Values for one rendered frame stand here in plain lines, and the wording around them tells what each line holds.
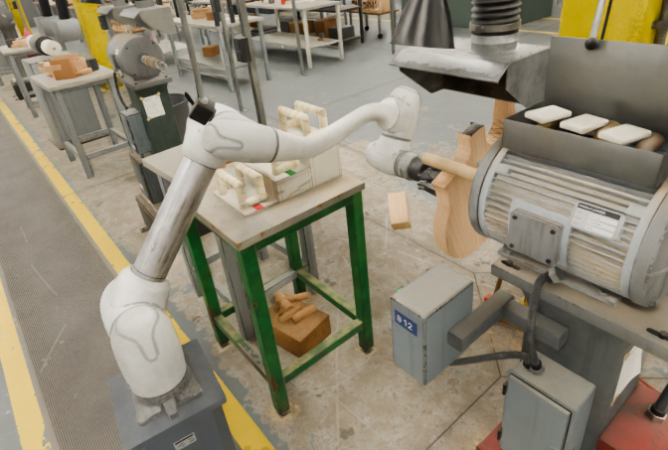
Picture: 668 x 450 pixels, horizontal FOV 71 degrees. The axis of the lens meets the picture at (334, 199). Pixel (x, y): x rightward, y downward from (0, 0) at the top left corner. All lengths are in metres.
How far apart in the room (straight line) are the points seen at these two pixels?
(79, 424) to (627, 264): 2.27
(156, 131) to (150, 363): 2.18
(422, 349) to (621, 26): 1.30
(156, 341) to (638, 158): 1.13
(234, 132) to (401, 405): 1.45
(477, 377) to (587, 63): 1.61
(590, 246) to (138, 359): 1.07
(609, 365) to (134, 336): 1.08
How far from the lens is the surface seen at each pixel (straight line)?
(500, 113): 1.38
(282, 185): 1.76
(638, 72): 1.03
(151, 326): 1.33
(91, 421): 2.56
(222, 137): 1.22
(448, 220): 1.30
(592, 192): 0.96
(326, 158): 1.85
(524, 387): 1.13
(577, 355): 1.14
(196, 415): 1.45
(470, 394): 2.28
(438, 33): 1.01
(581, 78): 1.07
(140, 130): 3.32
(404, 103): 1.53
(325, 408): 2.23
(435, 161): 1.23
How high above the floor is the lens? 1.78
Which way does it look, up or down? 29 degrees down
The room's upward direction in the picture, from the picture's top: 6 degrees counter-clockwise
